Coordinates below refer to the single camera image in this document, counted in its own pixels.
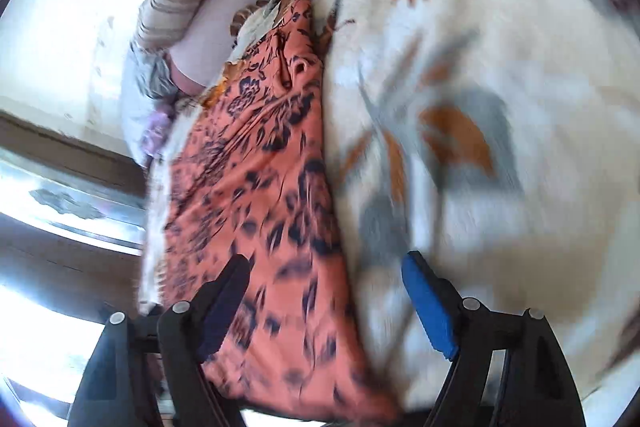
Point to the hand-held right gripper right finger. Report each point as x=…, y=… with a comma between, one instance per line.
x=430, y=307

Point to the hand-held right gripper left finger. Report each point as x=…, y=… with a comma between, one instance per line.
x=220, y=312

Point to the orange floral garment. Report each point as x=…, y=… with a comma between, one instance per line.
x=260, y=187

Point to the stained glass window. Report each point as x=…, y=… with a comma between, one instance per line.
x=65, y=202

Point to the purple cloth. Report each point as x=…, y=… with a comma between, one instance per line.
x=157, y=127

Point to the grey-blue pillow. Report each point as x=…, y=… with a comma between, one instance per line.
x=145, y=82

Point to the cream leaf-print blanket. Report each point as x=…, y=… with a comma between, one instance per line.
x=475, y=57

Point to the pink bed sheet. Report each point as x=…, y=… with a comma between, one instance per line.
x=225, y=7

